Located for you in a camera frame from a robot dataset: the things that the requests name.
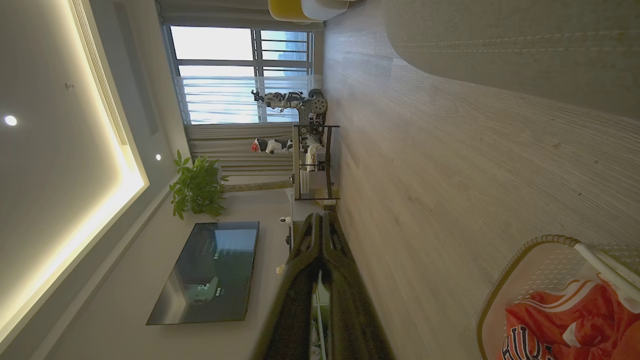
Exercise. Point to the large window with bars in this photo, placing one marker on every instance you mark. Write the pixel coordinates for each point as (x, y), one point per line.
(215, 45)

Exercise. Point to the green potted tree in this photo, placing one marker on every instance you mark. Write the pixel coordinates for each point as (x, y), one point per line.
(197, 187)

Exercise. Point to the grey metal background robot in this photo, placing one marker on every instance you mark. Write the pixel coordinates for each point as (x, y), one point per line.
(312, 106)

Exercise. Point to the black metal frame rack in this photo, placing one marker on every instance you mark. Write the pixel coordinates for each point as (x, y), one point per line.
(298, 165)

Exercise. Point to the white woven laundry basket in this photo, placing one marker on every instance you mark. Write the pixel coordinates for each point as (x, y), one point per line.
(530, 270)

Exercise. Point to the grey fabric sofa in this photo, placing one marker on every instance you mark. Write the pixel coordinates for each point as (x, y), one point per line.
(525, 50)

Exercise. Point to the beige pleated curtain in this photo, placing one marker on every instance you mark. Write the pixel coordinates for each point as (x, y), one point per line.
(225, 150)

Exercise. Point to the black flat screen television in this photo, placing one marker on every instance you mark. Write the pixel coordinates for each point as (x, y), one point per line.
(210, 275)

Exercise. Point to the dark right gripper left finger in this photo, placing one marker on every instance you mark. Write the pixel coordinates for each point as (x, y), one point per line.
(292, 310)

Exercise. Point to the small white security camera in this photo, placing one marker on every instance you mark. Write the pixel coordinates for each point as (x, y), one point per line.
(285, 219)

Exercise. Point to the red jersey with black letters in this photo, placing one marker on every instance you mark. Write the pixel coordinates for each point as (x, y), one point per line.
(575, 315)

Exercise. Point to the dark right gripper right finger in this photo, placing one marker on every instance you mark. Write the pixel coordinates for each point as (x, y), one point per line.
(350, 320)

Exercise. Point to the white robot with red head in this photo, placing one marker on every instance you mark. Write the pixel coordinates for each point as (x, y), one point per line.
(274, 145)

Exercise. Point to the yellow round stool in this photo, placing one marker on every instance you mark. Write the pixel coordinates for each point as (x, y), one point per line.
(285, 10)

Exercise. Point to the sheer white curtain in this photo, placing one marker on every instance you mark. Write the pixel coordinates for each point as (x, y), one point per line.
(220, 100)

